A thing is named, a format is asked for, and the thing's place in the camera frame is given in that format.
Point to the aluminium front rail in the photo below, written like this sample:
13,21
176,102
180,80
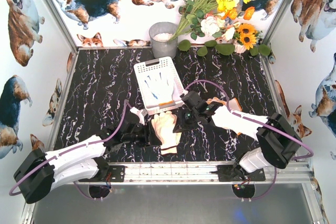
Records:
177,173

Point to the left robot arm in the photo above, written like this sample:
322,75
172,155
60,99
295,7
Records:
41,172

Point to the blue dotted glove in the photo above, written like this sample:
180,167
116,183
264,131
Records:
161,86

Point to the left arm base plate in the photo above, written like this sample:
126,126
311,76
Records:
114,174

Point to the grey metal bucket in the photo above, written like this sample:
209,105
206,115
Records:
162,41

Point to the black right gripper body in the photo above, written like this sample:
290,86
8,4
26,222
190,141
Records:
181,118

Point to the white perforated storage basket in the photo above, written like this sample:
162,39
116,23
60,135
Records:
166,66

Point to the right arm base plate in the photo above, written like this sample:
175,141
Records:
229,173

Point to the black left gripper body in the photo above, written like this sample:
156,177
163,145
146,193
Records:
148,136

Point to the orange dotted glove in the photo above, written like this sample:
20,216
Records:
233,103

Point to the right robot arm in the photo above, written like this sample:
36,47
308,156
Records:
278,141

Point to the artificial flower bouquet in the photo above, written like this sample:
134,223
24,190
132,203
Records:
225,23

